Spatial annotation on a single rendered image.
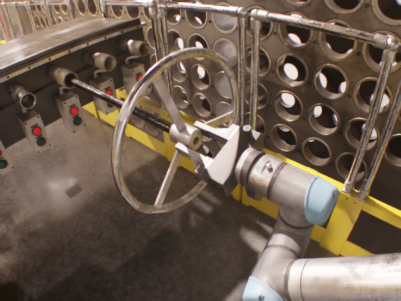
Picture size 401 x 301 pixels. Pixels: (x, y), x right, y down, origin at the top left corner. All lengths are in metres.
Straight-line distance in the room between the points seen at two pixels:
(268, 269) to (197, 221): 1.10
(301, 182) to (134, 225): 1.23
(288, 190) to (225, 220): 1.09
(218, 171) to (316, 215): 0.19
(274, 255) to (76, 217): 1.40
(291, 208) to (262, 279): 0.13
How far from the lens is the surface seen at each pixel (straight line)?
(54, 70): 1.18
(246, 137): 0.56
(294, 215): 0.51
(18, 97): 1.06
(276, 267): 0.49
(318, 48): 1.92
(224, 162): 0.54
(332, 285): 0.44
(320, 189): 0.49
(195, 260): 1.43
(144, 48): 1.28
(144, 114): 0.72
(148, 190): 1.76
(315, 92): 2.03
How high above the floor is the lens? 1.23
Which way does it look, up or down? 38 degrees down
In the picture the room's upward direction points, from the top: 4 degrees counter-clockwise
